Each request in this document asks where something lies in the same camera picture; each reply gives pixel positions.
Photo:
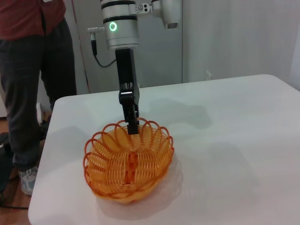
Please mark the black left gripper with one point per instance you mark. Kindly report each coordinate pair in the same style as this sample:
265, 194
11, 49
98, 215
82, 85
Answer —
125, 70

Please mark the person in red shirt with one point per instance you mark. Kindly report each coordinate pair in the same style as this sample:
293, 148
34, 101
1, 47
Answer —
23, 82

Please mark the black bag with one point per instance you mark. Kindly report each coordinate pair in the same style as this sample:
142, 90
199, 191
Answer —
4, 159

